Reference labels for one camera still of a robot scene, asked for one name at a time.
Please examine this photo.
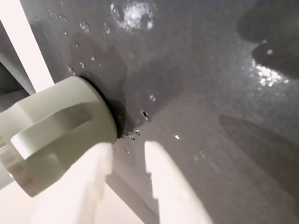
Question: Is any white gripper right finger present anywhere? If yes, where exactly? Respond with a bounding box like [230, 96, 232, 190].
[144, 141, 214, 224]

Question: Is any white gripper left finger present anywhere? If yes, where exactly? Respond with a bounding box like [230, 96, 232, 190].
[29, 141, 113, 224]

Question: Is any pale green cup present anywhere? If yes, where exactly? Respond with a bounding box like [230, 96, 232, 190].
[0, 76, 118, 198]

